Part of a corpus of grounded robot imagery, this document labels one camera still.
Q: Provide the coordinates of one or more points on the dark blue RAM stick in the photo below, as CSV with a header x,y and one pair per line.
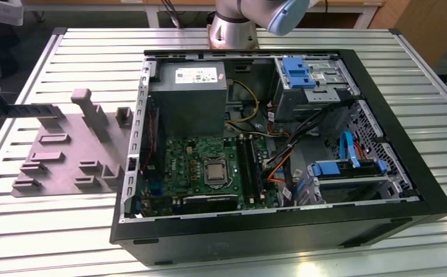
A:
x,y
255,167
35,111

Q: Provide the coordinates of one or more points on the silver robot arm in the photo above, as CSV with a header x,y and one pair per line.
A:
x,y
231,31

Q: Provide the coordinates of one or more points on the grey parts rack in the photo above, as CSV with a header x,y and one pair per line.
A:
x,y
76,135

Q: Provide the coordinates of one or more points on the grey power supply unit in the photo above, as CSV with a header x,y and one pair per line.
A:
x,y
188,106

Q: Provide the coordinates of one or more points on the blue rear port connector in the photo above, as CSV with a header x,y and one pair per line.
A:
x,y
134,206

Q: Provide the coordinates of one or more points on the green motherboard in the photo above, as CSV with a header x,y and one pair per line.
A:
x,y
180,184

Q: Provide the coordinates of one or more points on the silver CPU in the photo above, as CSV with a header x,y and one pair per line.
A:
x,y
215,172

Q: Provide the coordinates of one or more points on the black graphics card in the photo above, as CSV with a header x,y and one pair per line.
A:
x,y
208,202

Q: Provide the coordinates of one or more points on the blue drive latch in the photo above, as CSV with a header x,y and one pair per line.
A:
x,y
296,72

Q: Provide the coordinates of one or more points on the black PC case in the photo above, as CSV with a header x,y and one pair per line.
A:
x,y
247,239

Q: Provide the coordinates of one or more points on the silver optical drive cage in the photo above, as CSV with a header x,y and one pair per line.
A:
x,y
323,96

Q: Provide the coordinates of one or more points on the blue disk carrier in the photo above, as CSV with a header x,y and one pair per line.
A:
x,y
330,168

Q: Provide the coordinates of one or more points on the silver disk bay cage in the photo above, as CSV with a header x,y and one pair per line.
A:
x,y
354,180

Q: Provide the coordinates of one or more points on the brown wooden cabinet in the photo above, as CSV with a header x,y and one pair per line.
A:
x,y
435,26

